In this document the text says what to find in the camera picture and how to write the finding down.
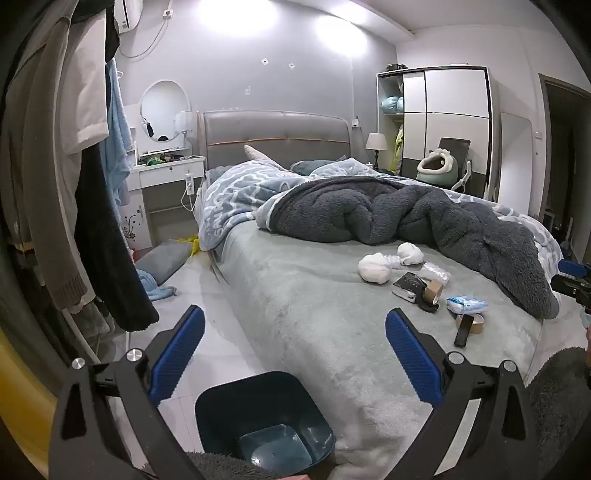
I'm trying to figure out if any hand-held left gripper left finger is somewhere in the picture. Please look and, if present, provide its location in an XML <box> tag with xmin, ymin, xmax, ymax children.
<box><xmin>48</xmin><ymin>305</ymin><xmax>206</xmax><ymax>480</ymax></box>

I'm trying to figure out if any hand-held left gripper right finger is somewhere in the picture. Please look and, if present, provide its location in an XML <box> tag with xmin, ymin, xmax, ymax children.
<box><xmin>385</xmin><ymin>308</ymin><xmax>541</xmax><ymax>480</ymax></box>

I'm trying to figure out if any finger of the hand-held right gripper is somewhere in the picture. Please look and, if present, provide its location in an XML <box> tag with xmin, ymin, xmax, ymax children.
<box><xmin>558</xmin><ymin>259</ymin><xmax>591</xmax><ymax>278</ymax></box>
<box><xmin>551</xmin><ymin>275</ymin><xmax>591</xmax><ymax>305</ymax></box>

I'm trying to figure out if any black ribbed strip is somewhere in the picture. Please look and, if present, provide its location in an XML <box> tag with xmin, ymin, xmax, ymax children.
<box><xmin>454</xmin><ymin>314</ymin><xmax>475</xmax><ymax>348</ymax></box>

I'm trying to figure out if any dark teal trash bin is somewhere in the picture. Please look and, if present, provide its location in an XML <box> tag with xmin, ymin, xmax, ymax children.
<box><xmin>194</xmin><ymin>370</ymin><xmax>336</xmax><ymax>476</ymax></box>

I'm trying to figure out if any brown tape roll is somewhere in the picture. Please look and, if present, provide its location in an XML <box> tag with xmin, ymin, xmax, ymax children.
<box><xmin>455</xmin><ymin>313</ymin><xmax>485</xmax><ymax>334</ymax></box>
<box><xmin>418</xmin><ymin>280</ymin><xmax>445</xmax><ymax>313</ymax></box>

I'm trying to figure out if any shiny black box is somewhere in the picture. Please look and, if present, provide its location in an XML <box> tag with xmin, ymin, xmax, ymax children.
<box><xmin>392</xmin><ymin>272</ymin><xmax>428</xmax><ymax>303</ymax></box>

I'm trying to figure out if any blue white tissue packet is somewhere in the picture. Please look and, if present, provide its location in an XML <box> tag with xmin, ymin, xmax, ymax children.
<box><xmin>446</xmin><ymin>295</ymin><xmax>489</xmax><ymax>312</ymax></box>

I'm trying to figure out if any clear plastic bag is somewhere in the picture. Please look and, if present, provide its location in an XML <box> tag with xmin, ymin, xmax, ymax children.
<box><xmin>418</xmin><ymin>261</ymin><xmax>451</xmax><ymax>283</ymax></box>

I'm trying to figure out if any small white paper wad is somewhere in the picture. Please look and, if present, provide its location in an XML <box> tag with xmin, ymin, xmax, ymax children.
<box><xmin>397</xmin><ymin>242</ymin><xmax>424</xmax><ymax>266</ymax></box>

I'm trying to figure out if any grey floor cushion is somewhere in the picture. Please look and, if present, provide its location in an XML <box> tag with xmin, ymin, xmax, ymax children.
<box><xmin>134</xmin><ymin>240</ymin><xmax>195</xmax><ymax>284</ymax></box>

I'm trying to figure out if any white clothes rack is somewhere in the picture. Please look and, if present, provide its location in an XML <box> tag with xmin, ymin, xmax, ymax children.
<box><xmin>69</xmin><ymin>311</ymin><xmax>101</xmax><ymax>367</ymax></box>

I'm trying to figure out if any black fleece garment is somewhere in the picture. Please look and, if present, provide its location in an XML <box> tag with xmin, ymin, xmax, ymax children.
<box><xmin>74</xmin><ymin>138</ymin><xmax>160</xmax><ymax>332</ymax></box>

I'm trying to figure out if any white board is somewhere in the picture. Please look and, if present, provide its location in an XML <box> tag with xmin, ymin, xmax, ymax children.
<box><xmin>496</xmin><ymin>112</ymin><xmax>536</xmax><ymax>217</ymax></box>

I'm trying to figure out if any bed with grey sheet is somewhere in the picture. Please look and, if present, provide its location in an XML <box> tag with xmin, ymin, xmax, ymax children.
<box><xmin>196</xmin><ymin>110</ymin><xmax>564</xmax><ymax>467</ymax></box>

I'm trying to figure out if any blue patterned duvet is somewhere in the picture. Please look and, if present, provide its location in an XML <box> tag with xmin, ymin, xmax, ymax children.
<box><xmin>199</xmin><ymin>158</ymin><xmax>565</xmax><ymax>278</ymax></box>

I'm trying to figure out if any green white cat bed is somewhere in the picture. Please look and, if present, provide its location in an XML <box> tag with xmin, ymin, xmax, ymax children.
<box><xmin>416</xmin><ymin>148</ymin><xmax>458</xmax><ymax>188</ymax></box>

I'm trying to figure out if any grey office chair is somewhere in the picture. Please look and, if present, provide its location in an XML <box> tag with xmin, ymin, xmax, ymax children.
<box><xmin>434</xmin><ymin>137</ymin><xmax>474</xmax><ymax>192</ymax></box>

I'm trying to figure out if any dark grey fleece blanket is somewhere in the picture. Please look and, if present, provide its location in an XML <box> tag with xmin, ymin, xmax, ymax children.
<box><xmin>272</xmin><ymin>176</ymin><xmax>561</xmax><ymax>320</ymax></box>

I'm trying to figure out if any white dressing table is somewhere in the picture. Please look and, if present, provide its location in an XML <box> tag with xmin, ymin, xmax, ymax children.
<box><xmin>121</xmin><ymin>102</ymin><xmax>207</xmax><ymax>250</ymax></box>

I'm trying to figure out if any dressing table clutter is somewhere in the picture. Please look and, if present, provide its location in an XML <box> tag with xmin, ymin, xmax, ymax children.
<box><xmin>139</xmin><ymin>154</ymin><xmax>204</xmax><ymax>166</ymax></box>

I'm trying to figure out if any grey knit sweater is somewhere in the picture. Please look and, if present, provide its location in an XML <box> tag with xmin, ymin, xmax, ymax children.
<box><xmin>0</xmin><ymin>18</ymin><xmax>88</xmax><ymax>312</ymax></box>

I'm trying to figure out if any yellow-green garment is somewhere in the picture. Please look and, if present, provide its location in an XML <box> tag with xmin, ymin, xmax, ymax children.
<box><xmin>390</xmin><ymin>124</ymin><xmax>404</xmax><ymax>171</ymax></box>

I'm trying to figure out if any dark teal pillow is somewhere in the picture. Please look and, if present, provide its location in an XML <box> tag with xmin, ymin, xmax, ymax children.
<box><xmin>290</xmin><ymin>159</ymin><xmax>333</xmax><ymax>176</ymax></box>

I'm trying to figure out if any bedside lamp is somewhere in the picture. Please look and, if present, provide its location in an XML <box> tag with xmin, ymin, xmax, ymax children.
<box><xmin>365</xmin><ymin>133</ymin><xmax>387</xmax><ymax>171</ymax></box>

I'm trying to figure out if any oval mirror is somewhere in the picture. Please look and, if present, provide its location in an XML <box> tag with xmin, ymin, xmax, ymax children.
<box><xmin>140</xmin><ymin>80</ymin><xmax>191</xmax><ymax>141</ymax></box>

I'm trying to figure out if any white shirt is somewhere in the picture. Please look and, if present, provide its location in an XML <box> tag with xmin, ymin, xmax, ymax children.
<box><xmin>55</xmin><ymin>9</ymin><xmax>112</xmax><ymax>155</ymax></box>

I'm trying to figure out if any black hanging garment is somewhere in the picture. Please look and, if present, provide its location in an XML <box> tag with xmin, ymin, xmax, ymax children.
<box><xmin>104</xmin><ymin>0</ymin><xmax>122</xmax><ymax>61</ymax></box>

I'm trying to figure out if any white air conditioner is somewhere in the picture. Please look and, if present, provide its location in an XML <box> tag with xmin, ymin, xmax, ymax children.
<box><xmin>113</xmin><ymin>0</ymin><xmax>144</xmax><ymax>34</ymax></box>

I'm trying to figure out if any brown door frame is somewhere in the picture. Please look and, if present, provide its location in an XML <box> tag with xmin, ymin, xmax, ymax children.
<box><xmin>538</xmin><ymin>73</ymin><xmax>591</xmax><ymax>241</ymax></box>

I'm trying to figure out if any white wardrobe with black frame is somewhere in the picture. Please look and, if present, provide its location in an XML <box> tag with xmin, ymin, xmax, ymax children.
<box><xmin>375</xmin><ymin>66</ymin><xmax>492</xmax><ymax>200</ymax></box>

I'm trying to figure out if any white power cord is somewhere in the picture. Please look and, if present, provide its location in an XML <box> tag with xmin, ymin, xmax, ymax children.
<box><xmin>119</xmin><ymin>14</ymin><xmax>169</xmax><ymax>59</ymax></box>

